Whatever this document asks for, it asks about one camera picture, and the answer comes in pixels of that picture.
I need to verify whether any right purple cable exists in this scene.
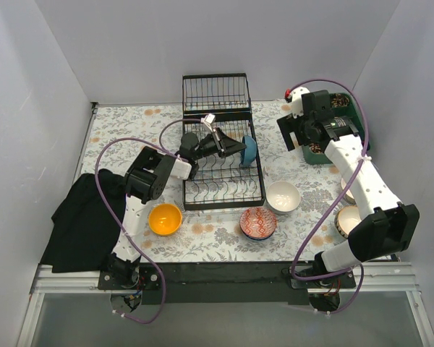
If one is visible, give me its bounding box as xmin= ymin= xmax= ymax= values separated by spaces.
xmin=290 ymin=79 xmax=372 ymax=312

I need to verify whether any black cloth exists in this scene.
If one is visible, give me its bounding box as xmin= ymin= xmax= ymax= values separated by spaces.
xmin=40 ymin=173 xmax=120 ymax=273

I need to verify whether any red patterned bowl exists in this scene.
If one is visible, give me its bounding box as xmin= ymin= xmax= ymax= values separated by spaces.
xmin=239 ymin=207 xmax=277 ymax=237

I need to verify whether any plain white bowl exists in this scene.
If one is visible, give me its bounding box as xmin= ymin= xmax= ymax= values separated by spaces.
xmin=266 ymin=181 xmax=301 ymax=215

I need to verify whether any aluminium frame rail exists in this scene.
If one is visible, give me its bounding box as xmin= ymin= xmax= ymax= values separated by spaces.
xmin=17 ymin=262 xmax=434 ymax=346

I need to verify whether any blue ceramic bowl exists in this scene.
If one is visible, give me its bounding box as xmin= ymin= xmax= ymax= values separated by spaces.
xmin=240 ymin=135 xmax=258 ymax=167

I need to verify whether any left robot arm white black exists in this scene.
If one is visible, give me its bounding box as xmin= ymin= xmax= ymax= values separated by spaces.
xmin=113 ymin=127 xmax=247 ymax=262

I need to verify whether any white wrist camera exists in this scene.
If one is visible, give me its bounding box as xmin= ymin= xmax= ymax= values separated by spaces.
xmin=284 ymin=86 xmax=310 ymax=118
xmin=200 ymin=113 xmax=216 ymax=134

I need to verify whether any white bowl far right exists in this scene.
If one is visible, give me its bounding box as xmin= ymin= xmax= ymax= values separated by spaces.
xmin=341 ymin=179 xmax=355 ymax=205

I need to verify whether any black front base bar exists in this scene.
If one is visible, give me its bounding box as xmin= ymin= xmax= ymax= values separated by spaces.
xmin=158 ymin=262 xmax=309 ymax=305

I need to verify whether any black wire dish rack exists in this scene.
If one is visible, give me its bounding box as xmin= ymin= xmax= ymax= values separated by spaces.
xmin=179 ymin=73 xmax=265 ymax=210

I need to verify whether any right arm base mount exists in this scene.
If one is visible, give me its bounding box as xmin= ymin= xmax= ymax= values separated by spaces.
xmin=281 ymin=267 xmax=357 ymax=315

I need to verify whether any yellow bowl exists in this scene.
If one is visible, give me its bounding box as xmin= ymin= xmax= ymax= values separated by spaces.
xmin=148 ymin=204 xmax=182 ymax=236

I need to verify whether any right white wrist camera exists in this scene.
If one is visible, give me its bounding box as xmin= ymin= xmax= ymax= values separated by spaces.
xmin=284 ymin=86 xmax=310 ymax=118

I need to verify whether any blue patterned bowl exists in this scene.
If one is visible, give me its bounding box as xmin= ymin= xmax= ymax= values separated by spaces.
xmin=244 ymin=234 xmax=273 ymax=241

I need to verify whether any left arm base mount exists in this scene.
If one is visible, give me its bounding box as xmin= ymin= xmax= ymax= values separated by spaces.
xmin=97 ymin=253 xmax=162 ymax=314

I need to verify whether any green compartment organizer tray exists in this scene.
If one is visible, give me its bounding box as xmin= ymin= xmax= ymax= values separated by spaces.
xmin=302 ymin=93 xmax=365 ymax=165

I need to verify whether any white bowl patterned rim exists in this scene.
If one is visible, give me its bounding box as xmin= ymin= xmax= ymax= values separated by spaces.
xmin=334 ymin=205 xmax=362 ymax=239

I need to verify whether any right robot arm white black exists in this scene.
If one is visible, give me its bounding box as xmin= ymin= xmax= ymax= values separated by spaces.
xmin=277 ymin=87 xmax=420 ymax=288

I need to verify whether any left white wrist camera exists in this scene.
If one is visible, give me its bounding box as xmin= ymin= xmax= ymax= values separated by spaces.
xmin=200 ymin=113 xmax=216 ymax=134

